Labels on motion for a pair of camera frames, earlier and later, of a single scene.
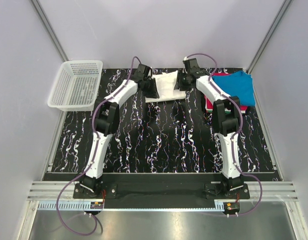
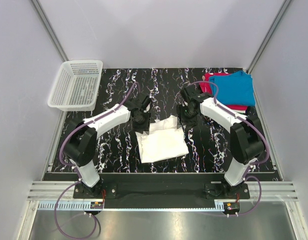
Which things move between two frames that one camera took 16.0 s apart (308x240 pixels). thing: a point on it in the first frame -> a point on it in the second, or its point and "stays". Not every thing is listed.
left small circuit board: (96, 205) stays
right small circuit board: (231, 206) stays
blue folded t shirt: (239, 84) stays
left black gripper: (153, 87) -> (141, 124)
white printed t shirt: (165, 84) -> (164, 140)
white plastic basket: (78, 86) stays
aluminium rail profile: (272, 191) stays
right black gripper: (180, 80) -> (184, 119)
